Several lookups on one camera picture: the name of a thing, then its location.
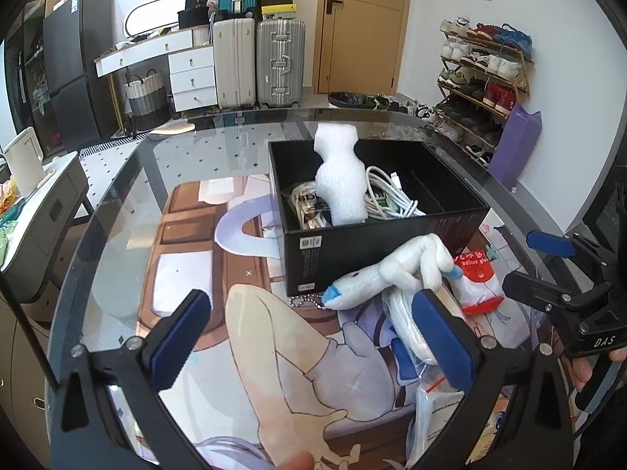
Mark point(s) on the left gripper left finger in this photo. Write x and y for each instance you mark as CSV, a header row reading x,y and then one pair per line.
x,y
86,430

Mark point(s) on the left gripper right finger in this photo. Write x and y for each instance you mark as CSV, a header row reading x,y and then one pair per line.
x,y
536,432

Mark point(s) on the white printed packet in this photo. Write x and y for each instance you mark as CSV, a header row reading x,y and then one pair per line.
x,y
435,402

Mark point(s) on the red white packet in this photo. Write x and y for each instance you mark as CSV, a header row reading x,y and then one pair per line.
x,y
477,289

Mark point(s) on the white plush toy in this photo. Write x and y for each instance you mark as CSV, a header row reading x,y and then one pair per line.
x,y
420,263

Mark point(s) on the white foam block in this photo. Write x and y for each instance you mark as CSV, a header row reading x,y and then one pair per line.
x,y
341,179

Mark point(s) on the adidas shoelace bag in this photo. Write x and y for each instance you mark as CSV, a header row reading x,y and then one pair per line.
x,y
312,212

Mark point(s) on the left hand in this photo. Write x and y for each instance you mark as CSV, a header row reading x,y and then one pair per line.
x,y
302,460

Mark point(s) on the anime printed mat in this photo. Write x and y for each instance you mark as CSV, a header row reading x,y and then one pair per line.
x,y
271,375

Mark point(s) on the grey side cabinet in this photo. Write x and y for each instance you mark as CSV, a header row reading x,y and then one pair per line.
x,y
40,230

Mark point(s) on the purple paper bag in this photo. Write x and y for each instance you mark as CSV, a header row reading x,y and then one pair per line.
x,y
517,142

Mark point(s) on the black cardboard box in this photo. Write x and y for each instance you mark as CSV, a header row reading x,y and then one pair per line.
x,y
312,259

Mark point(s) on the wooden shoe rack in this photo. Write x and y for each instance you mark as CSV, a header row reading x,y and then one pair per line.
x,y
484,74

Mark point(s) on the round wooden stool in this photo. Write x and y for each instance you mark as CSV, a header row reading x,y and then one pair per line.
x,y
172,128

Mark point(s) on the woven laundry basket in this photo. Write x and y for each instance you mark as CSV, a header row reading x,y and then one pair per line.
x,y
148,100

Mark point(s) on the white dresser with drawers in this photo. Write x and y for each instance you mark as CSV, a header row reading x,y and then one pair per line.
x,y
191,65

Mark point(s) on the wooden door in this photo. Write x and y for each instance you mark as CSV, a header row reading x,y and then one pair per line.
x,y
359,45

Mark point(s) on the black refrigerator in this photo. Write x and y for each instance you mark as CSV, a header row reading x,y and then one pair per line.
x,y
74,37

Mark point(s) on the white suitcase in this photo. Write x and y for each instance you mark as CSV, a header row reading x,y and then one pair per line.
x,y
234,52

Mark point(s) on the oval mirror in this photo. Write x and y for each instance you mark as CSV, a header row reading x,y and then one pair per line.
x,y
151,16

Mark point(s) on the silver suitcase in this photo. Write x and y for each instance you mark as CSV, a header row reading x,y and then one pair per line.
x,y
280,55

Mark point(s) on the black handbag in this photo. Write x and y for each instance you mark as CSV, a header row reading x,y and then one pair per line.
x,y
195,13

